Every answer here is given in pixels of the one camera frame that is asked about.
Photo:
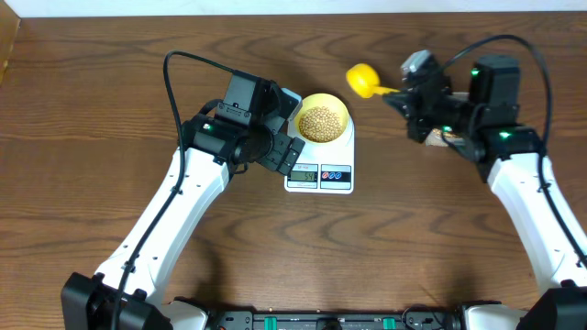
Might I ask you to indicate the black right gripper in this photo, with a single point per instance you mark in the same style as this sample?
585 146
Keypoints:
410 104

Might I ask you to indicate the clear container of soybeans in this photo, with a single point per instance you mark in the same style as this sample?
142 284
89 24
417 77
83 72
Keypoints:
434 139

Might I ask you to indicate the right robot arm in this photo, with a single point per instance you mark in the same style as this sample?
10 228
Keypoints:
507 157

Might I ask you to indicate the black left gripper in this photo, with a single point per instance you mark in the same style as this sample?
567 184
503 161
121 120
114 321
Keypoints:
283 145

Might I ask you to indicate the yellow plastic measuring scoop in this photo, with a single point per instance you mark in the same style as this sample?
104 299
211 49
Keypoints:
365 81

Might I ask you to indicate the yellow plastic bowl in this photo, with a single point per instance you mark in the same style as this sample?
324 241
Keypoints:
323 118

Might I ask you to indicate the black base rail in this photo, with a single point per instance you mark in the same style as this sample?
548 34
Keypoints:
412 318

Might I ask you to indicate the white digital kitchen scale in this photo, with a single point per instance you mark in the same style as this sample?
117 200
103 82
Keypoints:
324 167

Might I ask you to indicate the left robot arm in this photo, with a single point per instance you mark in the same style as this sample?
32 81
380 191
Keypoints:
222 140

